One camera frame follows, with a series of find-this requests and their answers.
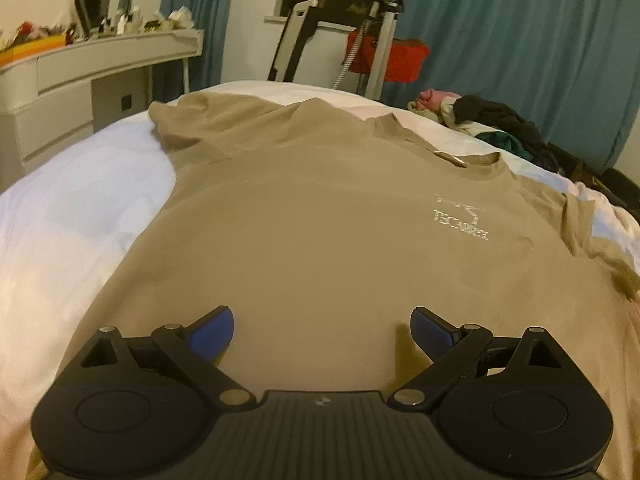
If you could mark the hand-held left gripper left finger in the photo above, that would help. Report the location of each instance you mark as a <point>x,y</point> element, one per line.
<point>212,335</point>

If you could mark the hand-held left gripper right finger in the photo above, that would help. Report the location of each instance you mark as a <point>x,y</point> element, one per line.
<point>432,332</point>

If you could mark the tan t-shirt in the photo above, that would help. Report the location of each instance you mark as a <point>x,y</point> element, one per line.
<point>310,240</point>

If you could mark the pastel bed duvet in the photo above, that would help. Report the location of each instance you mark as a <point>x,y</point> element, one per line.
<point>75,210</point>

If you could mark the green garment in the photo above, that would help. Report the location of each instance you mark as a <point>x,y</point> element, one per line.
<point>500,141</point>

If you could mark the black armchair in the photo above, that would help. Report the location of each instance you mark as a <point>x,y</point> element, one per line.
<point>600,180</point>

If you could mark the black garment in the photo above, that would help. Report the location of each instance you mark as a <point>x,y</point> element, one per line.
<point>500,115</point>

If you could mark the pink garment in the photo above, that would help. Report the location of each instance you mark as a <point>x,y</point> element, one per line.
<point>437,99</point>

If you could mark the red bag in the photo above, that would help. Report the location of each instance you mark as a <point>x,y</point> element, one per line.
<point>405,60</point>

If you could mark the white dressing table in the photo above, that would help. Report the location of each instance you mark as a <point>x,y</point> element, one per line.
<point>60,85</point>

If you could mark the garment steamer stand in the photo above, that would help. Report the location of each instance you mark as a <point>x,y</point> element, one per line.
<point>377,35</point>

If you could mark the wide blue curtain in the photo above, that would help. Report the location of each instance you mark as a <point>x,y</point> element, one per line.
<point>510,30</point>

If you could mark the tissue box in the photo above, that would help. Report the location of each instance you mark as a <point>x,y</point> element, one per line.
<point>181,19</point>

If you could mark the row of cosmetic bottles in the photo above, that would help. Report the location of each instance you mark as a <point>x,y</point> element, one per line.
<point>122,21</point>

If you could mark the narrow blue curtain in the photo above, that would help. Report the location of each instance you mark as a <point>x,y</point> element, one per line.
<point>210,5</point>

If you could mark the orange tray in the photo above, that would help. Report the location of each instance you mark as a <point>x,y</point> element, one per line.
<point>30,51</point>

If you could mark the white folded frame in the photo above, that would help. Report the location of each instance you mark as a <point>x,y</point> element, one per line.
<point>292,40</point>

